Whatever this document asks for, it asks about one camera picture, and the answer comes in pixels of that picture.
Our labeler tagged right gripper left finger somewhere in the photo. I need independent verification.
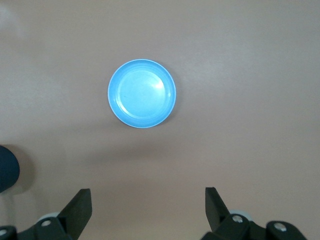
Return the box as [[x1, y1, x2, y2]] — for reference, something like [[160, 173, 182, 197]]
[[0, 188, 92, 240]]

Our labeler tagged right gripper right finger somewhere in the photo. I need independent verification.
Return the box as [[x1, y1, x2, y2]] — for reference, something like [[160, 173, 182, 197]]
[[201, 186, 307, 240]]

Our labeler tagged brown table cover cloth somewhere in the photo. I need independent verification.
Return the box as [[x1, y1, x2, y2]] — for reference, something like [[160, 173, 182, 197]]
[[0, 0, 320, 240]]

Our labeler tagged blue plate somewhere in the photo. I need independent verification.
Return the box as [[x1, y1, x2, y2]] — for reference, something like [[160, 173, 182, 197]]
[[107, 58, 178, 130]]

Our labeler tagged dark pot with blue handle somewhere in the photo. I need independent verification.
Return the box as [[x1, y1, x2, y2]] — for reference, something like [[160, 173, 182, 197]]
[[0, 144, 21, 194]]

